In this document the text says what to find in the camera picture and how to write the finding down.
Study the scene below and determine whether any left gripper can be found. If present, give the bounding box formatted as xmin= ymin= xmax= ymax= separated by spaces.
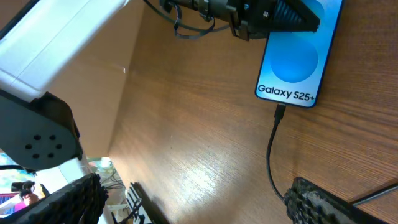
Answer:
xmin=217 ymin=0 xmax=320 ymax=41

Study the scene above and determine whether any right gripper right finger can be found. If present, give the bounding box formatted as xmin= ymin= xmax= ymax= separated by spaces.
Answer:
xmin=284 ymin=177 xmax=391 ymax=224

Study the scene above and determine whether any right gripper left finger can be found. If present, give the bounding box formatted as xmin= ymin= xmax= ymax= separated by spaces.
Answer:
xmin=1 ymin=173 xmax=108 ymax=224

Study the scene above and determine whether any blue Galaxy smartphone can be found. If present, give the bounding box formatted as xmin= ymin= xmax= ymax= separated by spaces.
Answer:
xmin=254 ymin=0 xmax=344 ymax=108

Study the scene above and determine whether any black USB charging cable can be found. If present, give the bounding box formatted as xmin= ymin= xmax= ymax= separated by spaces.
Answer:
xmin=266 ymin=104 xmax=398 ymax=207

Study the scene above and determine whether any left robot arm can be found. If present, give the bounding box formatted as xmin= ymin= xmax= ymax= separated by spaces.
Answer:
xmin=1 ymin=0 xmax=320 ymax=172

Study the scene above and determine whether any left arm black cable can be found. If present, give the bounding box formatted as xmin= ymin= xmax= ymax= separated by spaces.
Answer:
xmin=142 ymin=0 xmax=231 ymax=40

